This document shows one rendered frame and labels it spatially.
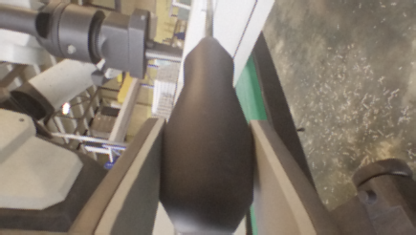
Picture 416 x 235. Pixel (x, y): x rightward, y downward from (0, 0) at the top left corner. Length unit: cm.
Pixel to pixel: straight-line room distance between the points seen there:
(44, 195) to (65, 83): 34
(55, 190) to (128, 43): 23
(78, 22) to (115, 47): 6
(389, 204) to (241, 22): 79
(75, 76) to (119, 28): 30
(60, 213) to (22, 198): 5
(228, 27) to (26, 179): 32
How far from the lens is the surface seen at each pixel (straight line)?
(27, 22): 37
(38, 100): 62
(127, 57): 38
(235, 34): 25
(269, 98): 21
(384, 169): 97
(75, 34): 37
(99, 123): 472
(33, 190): 36
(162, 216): 19
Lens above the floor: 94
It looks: 10 degrees down
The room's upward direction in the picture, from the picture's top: 80 degrees counter-clockwise
